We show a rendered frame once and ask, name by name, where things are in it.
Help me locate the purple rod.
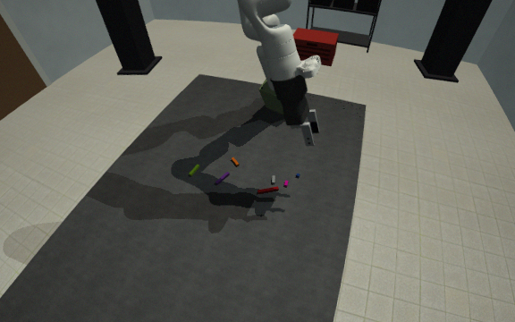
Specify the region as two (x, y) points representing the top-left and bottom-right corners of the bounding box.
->
(215, 172), (230, 185)

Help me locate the lime green rod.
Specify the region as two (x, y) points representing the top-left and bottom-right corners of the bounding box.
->
(189, 165), (199, 176)

